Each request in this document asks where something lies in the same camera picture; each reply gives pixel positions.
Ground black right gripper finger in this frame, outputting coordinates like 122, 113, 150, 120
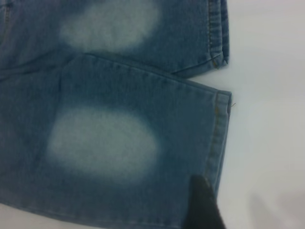
184, 175, 227, 229

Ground blue denim jeans with print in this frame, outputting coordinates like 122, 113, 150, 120
0, 0, 233, 229

